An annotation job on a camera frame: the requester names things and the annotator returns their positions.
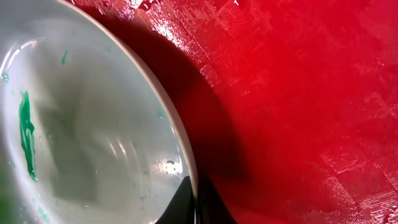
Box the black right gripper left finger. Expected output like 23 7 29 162
156 176 195 224

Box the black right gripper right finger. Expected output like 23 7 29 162
198 177 237 224

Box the light blue plate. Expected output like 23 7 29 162
1 1 198 223

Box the red plastic tray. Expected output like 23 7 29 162
75 0 397 223

